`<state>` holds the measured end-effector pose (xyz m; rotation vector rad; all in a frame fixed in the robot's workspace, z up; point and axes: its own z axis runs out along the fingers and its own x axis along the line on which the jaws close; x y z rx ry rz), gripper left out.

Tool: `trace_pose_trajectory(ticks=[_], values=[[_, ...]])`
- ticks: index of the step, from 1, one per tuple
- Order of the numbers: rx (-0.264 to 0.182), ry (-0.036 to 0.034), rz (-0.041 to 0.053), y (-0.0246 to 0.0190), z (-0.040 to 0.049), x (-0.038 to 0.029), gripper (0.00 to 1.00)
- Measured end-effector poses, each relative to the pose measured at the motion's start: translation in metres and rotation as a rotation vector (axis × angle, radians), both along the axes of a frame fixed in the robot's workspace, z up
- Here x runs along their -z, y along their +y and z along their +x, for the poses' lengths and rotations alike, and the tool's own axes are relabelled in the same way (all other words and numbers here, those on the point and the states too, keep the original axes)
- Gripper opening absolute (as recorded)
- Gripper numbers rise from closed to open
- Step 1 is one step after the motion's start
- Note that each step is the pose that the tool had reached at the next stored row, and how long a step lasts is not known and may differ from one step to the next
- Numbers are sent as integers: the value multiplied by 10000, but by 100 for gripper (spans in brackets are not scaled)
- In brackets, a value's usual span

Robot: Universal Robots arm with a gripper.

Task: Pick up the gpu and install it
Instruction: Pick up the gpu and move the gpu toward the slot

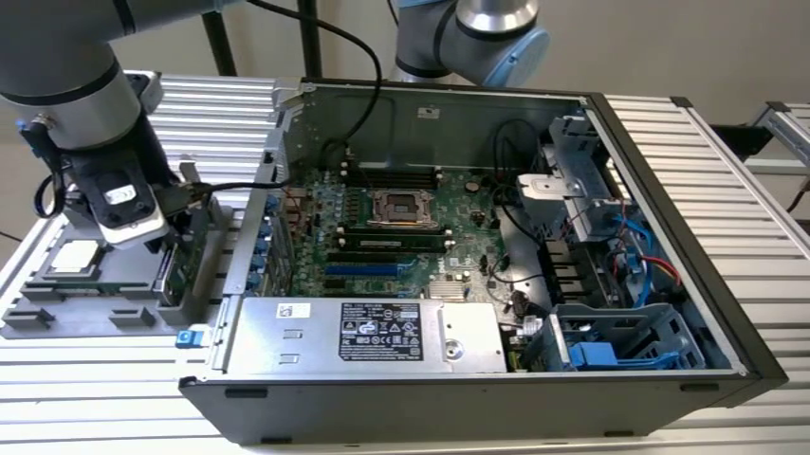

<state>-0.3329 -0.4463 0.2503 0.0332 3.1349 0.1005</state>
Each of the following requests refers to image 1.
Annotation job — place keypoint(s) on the silver power supply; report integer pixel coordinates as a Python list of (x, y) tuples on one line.
[(303, 346)]

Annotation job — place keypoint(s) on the round coin battery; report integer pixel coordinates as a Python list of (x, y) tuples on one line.
[(472, 185)]

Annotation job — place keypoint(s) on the grey disk bay cage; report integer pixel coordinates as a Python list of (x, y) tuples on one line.
[(632, 317)]

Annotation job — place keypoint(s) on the metal drive cage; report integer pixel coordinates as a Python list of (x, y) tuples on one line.
[(572, 161)]

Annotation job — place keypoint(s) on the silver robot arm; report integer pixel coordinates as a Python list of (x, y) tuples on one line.
[(62, 71)]

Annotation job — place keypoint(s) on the green graphics card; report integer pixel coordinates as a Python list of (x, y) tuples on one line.
[(189, 270)]

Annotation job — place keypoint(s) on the open black PC case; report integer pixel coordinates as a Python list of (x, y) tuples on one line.
[(379, 407)]

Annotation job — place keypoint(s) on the silver CPU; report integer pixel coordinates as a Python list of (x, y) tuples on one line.
[(76, 256)]

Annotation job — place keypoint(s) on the blue case latch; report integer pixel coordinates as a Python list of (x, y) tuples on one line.
[(184, 338)]

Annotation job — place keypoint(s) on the green motherboard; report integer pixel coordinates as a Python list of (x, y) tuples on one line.
[(468, 208)]

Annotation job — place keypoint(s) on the black stand pole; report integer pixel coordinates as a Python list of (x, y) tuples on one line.
[(221, 47), (309, 47)]

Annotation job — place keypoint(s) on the CPU socket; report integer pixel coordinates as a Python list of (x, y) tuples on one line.
[(403, 206)]

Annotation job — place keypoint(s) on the metal slat side table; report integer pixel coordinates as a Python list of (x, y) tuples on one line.
[(787, 128)]

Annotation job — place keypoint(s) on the grey parts rack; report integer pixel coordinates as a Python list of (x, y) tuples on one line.
[(126, 272)]

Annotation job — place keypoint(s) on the small silver heat sink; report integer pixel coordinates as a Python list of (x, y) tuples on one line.
[(448, 290)]

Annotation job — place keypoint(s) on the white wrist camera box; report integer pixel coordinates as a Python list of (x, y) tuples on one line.
[(122, 199)]

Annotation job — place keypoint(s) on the blue plastic disk carrier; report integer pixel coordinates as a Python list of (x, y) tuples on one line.
[(591, 355)]

